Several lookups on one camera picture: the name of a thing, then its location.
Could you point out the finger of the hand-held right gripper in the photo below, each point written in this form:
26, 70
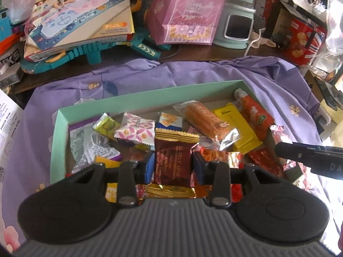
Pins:
292, 152

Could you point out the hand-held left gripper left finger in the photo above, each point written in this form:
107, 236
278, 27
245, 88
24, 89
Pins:
150, 166

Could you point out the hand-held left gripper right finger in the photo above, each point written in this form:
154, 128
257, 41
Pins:
197, 164

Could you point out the dark red gold packet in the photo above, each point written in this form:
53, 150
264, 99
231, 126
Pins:
172, 163

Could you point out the orange-red crinkled snack packet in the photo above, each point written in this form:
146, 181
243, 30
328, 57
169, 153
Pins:
222, 157

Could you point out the white pink flower packet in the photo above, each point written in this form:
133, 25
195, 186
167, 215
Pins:
135, 128

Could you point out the orange-yellow snack packet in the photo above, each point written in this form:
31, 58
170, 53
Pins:
107, 162

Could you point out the clear packet with orange roll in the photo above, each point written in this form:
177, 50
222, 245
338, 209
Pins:
206, 120

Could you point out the blue white cracker packet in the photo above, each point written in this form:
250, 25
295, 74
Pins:
168, 120

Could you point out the red-orange snack packet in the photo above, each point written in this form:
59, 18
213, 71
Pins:
254, 112

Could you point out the yellow snack packet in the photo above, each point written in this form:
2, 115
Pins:
241, 128

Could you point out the yellow-green cartoon snack packet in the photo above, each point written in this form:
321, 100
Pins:
107, 125

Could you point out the silver purple snack packet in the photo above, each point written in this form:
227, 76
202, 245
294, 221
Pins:
88, 142

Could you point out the mint green cardboard box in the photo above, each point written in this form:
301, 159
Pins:
160, 92

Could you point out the purple floral cloth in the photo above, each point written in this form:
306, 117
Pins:
201, 72

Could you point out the red cookie tin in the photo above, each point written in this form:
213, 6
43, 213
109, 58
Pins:
302, 40

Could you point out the beige cloth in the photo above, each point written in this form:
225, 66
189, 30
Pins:
265, 41

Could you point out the teal toy track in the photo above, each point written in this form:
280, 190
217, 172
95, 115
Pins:
93, 52

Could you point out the crinkled clear plastic bag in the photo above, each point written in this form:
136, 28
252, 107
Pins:
335, 32

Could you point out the mint green appliance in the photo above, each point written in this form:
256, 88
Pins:
238, 26

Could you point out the white printed instruction sheet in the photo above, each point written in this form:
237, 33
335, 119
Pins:
8, 128

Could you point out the pink paper gift bag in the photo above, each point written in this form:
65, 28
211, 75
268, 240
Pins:
187, 13

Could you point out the colourful drawing mat box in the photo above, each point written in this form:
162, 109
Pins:
77, 16

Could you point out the black white lettered box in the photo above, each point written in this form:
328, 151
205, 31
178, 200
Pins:
9, 59

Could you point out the blue toy train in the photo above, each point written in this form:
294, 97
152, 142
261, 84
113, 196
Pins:
5, 26

